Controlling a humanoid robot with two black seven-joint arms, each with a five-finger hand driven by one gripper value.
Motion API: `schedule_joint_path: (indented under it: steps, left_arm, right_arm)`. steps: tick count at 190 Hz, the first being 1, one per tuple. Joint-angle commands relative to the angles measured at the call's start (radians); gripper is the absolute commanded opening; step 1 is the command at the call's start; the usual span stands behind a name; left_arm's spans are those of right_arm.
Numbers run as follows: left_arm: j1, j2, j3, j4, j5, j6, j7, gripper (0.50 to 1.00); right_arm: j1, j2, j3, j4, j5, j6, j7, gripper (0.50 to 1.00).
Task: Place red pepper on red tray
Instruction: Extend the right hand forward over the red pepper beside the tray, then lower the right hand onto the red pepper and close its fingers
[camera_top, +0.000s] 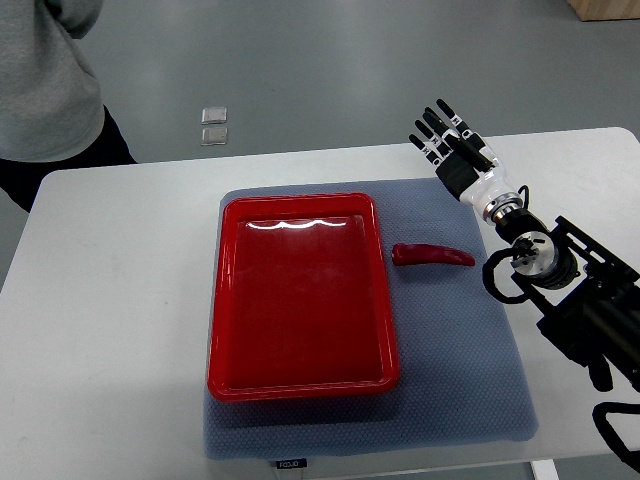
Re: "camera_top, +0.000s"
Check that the red pepper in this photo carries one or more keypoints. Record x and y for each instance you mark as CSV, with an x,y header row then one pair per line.
x,y
421,254

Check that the wooden box corner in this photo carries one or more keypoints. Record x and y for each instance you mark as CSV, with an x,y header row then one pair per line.
x,y
605,10

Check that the silver floor plate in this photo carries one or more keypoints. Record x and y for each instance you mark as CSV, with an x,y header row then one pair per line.
x,y
214,135
214,115

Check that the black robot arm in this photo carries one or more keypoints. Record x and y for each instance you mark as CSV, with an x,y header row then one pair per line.
x,y
588,297

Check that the upper silver floor plate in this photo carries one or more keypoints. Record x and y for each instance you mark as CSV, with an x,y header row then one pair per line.
x,y
214,115

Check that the white table leg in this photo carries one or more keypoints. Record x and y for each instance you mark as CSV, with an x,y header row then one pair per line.
x,y
544,470

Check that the person in grey sweater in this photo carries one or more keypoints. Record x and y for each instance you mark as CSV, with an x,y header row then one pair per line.
x,y
52,113

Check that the red plastic tray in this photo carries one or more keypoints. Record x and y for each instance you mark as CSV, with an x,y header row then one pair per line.
x,y
301,305

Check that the lower silver floor plate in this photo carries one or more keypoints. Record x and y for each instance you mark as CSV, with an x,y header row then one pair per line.
x,y
214,135

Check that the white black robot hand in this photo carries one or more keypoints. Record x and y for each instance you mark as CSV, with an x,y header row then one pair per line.
x,y
468,168

